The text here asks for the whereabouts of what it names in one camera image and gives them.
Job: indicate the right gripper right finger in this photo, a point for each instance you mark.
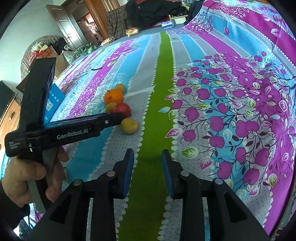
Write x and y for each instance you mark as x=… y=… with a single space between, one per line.
x=229 y=218

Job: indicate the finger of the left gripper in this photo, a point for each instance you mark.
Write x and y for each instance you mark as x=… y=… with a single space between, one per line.
x=95 y=127

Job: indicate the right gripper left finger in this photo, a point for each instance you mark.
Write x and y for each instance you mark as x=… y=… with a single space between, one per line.
x=67 y=218

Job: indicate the person left hand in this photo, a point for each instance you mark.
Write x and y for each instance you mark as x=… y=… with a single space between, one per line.
x=19 y=172

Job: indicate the wooden cabinet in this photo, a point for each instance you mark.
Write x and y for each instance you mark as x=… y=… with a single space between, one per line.
x=10 y=120

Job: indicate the small yellow fruit left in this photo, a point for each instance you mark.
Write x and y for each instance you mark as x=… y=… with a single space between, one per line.
x=110 y=107

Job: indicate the small yellow fruit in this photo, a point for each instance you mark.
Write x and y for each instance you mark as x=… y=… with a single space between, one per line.
x=110 y=107
x=120 y=87

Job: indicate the large orange top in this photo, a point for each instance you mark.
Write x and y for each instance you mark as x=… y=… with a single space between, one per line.
x=113 y=95

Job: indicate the red apple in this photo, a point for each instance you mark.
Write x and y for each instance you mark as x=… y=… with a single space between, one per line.
x=122 y=108

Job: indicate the small yellow fruit top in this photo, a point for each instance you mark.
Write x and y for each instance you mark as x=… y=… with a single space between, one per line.
x=120 y=87

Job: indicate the wooden door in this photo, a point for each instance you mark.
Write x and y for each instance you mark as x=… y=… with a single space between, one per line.
x=65 y=26

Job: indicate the colourful floral bed sheet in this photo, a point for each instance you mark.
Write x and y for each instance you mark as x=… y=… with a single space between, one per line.
x=219 y=95

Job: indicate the pile of dark clothes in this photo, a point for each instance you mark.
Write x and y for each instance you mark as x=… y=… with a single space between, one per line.
x=145 y=14

